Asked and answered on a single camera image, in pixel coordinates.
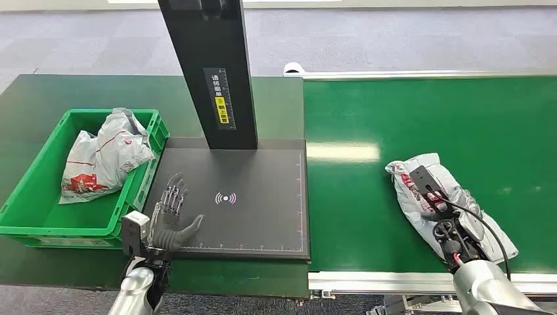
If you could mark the green plastic crate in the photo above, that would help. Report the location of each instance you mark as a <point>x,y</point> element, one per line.
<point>35,208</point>

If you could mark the white courier bag red print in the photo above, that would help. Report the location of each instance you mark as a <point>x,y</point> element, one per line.
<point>104,161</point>

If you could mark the green conveyor belt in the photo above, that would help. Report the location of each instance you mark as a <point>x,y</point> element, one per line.
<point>391,113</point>

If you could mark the white conveyor roller end cap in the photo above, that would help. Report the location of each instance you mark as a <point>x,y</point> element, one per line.
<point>293,68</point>

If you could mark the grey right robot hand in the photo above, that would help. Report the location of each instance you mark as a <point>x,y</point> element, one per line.
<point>428,187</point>

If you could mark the white grey courier bag package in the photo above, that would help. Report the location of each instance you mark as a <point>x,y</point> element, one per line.
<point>409,195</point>

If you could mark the aluminium conveyor frame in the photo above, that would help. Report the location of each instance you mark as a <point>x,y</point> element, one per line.
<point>370,282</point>

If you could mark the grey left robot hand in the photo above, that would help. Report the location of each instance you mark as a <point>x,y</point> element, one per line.
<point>169,219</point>

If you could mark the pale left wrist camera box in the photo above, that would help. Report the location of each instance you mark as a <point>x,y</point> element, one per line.
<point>135,230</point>

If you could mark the black inbound scanner machine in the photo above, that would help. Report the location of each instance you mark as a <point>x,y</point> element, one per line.
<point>243,182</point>

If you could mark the ruler label with yellow sticker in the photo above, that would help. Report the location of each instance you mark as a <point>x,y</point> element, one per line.
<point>220,100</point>

